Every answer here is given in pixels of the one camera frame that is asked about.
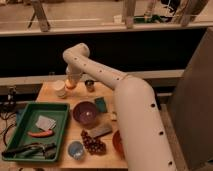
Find white folded cloth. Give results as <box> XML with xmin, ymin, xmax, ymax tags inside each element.
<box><xmin>36</xmin><ymin>115</ymin><xmax>56</xmax><ymax>131</ymax></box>

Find orange bowl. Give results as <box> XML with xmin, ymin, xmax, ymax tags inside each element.
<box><xmin>112</xmin><ymin>131</ymin><xmax>124</xmax><ymax>158</ymax></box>

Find red orange carrot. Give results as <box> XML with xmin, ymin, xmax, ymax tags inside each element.
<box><xmin>28</xmin><ymin>130</ymin><xmax>54</xmax><ymax>138</ymax></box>

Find small metal cup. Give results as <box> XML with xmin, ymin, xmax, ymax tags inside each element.
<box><xmin>85</xmin><ymin>80</ymin><xmax>95</xmax><ymax>92</ymax></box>

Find yellow orange apple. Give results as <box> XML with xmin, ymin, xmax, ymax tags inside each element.
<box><xmin>65</xmin><ymin>80</ymin><xmax>77</xmax><ymax>89</ymax></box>

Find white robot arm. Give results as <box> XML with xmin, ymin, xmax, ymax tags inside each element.
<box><xmin>63</xmin><ymin>43</ymin><xmax>178</xmax><ymax>171</ymax></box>

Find green plastic tray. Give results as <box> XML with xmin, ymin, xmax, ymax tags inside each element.
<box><xmin>2</xmin><ymin>102</ymin><xmax>70</xmax><ymax>162</ymax></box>

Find blue cup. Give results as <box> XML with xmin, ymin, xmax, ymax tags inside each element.
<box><xmin>68</xmin><ymin>141</ymin><xmax>84</xmax><ymax>160</ymax></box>

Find bunch of dark grapes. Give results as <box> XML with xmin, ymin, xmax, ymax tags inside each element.
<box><xmin>81</xmin><ymin>130</ymin><xmax>106</xmax><ymax>155</ymax></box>

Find black cables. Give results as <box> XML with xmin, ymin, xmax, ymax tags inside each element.
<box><xmin>0</xmin><ymin>86</ymin><xmax>21</xmax><ymax>148</ymax></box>

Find teal sponge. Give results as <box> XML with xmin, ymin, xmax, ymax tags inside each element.
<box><xmin>95</xmin><ymin>97</ymin><xmax>107</xmax><ymax>113</ymax></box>

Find black handled pliers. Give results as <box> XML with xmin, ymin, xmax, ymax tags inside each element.
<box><xmin>2</xmin><ymin>143</ymin><xmax>56</xmax><ymax>159</ymax></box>

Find wooden table board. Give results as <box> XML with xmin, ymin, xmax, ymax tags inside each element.
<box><xmin>19</xmin><ymin>81</ymin><xmax>129</xmax><ymax>170</ymax></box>

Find green tray in background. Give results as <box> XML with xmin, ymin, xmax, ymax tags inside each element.
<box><xmin>134</xmin><ymin>15</ymin><xmax>163</xmax><ymax>24</ymax></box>

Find purple bowl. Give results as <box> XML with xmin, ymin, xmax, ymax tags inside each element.
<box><xmin>72</xmin><ymin>101</ymin><xmax>99</xmax><ymax>125</ymax></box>

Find grey sponge block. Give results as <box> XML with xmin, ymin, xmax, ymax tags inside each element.
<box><xmin>89</xmin><ymin>123</ymin><xmax>112</xmax><ymax>138</ymax></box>

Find white paper cup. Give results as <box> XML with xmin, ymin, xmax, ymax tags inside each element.
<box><xmin>52</xmin><ymin>80</ymin><xmax>67</xmax><ymax>98</ymax></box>

